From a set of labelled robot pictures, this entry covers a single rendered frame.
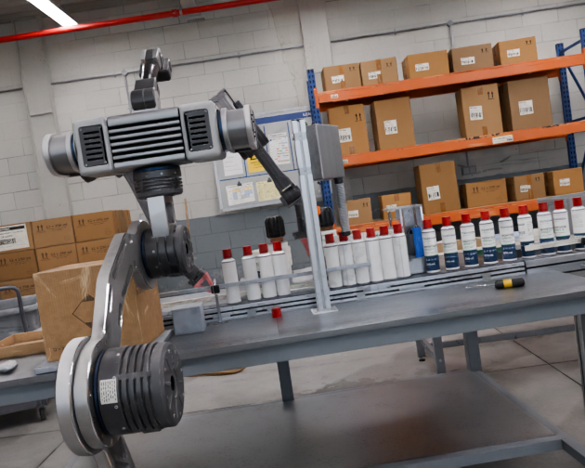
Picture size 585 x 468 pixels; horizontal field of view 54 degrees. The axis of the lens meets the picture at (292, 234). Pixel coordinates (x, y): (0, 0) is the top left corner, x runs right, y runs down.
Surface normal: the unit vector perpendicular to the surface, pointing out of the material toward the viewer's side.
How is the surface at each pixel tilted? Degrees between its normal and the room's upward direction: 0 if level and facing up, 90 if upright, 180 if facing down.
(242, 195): 90
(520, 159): 90
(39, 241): 90
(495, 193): 90
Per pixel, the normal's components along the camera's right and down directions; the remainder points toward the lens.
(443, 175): -0.02, 0.04
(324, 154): 0.84, -0.09
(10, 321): 0.31, 0.07
